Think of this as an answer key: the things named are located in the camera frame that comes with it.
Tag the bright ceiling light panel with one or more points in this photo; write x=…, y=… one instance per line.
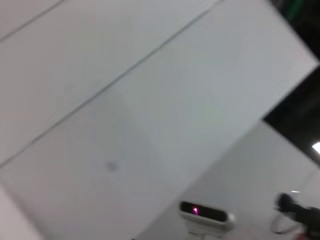
x=317, y=147

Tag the silver depth camera bar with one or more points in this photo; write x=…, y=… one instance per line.
x=207, y=213

